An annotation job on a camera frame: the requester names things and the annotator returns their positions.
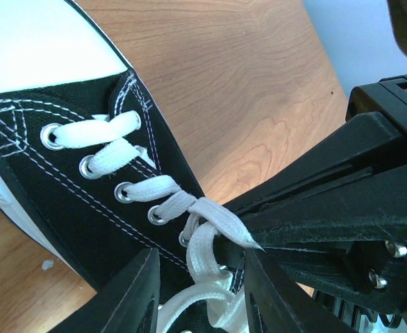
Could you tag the black white canvas sneaker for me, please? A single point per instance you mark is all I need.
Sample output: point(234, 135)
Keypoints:
point(57, 66)

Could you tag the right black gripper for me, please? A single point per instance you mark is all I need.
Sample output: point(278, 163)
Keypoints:
point(375, 135)

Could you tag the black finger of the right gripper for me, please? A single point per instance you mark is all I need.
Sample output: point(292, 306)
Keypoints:
point(347, 238)

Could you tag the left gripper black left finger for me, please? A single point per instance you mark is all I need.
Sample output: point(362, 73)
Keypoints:
point(128, 303)

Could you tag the white shoelace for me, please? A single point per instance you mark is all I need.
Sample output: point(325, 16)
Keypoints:
point(207, 219)

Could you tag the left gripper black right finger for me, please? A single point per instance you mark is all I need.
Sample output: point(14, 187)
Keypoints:
point(277, 304)

